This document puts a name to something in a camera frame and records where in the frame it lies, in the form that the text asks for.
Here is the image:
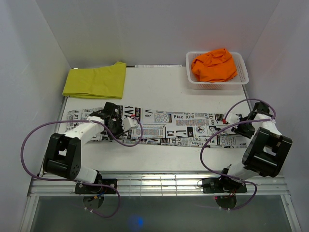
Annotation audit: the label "newspaper print trousers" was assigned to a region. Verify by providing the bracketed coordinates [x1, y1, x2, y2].
[65, 105, 249, 148]

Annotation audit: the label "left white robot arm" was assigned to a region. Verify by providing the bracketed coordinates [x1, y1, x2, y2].
[43, 102, 124, 193]

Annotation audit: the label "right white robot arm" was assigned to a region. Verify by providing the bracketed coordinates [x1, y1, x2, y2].
[218, 102, 293, 192]

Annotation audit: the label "folded yellow-green trousers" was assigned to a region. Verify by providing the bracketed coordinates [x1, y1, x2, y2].
[62, 62, 126, 99]

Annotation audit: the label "orange trousers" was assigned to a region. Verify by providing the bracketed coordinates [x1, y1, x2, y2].
[191, 48, 238, 83]

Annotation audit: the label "white plastic basket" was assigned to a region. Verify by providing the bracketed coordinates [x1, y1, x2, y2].
[186, 51, 249, 90]

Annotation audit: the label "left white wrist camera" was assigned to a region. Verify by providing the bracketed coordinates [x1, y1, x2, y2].
[121, 116, 139, 132]

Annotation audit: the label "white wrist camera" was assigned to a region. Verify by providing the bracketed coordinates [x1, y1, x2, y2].
[223, 113, 242, 125]
[121, 116, 139, 132]

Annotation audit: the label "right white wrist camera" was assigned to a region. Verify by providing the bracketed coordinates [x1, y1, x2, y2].
[223, 113, 242, 125]

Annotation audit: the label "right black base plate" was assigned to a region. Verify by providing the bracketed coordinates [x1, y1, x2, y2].
[197, 177, 247, 194]

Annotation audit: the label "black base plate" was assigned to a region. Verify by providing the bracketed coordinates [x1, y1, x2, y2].
[74, 178, 118, 195]
[197, 177, 247, 194]

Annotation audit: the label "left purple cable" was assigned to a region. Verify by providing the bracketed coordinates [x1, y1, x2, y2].
[20, 115, 144, 218]

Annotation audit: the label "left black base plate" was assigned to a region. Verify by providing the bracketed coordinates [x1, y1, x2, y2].
[74, 178, 118, 195]

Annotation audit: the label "aluminium rail frame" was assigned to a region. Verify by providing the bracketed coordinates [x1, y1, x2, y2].
[19, 96, 302, 232]

